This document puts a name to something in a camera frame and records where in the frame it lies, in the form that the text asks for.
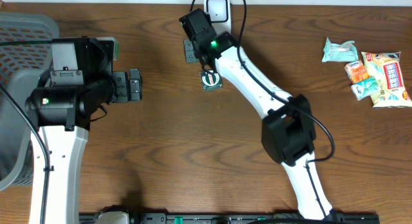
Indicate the round black red tin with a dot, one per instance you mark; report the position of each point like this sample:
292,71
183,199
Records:
210,81

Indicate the green tissue pack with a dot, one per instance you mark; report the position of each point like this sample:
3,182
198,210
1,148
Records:
345,52

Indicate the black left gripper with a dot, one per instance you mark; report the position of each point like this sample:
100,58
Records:
121,80

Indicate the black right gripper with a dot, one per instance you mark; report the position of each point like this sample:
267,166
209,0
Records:
188,57

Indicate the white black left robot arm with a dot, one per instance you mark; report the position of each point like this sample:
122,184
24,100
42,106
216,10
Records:
60,115

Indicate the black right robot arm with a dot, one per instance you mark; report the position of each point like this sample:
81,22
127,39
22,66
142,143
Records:
288,126

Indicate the yellow wet wipes pack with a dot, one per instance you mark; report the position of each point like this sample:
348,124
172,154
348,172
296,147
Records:
385,68

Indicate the grey plastic mesh basket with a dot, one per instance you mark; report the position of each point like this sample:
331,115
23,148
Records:
22,67

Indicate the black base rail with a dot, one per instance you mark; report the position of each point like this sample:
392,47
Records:
114,217

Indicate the small orange box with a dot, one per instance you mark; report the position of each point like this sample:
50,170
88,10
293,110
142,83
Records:
356,72

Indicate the small green tissue packet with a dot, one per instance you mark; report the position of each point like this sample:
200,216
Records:
365,88

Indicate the white barcode scanner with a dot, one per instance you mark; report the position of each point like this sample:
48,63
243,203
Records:
220,13

